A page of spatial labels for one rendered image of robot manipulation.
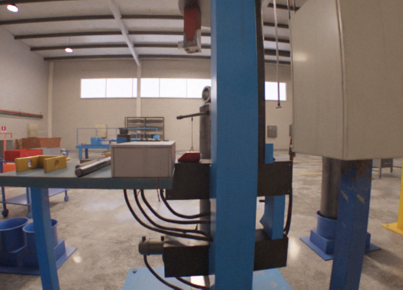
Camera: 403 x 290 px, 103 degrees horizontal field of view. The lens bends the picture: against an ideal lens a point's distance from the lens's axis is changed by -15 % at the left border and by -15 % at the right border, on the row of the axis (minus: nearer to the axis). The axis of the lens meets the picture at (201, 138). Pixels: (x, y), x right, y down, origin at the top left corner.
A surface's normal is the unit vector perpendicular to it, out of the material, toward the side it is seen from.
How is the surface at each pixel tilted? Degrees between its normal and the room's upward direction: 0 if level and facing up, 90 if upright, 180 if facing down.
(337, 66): 90
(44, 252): 90
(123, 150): 90
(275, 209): 90
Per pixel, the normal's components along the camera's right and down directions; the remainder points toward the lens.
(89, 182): 0.10, 0.02
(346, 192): -1.00, 0.00
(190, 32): -0.27, 0.02
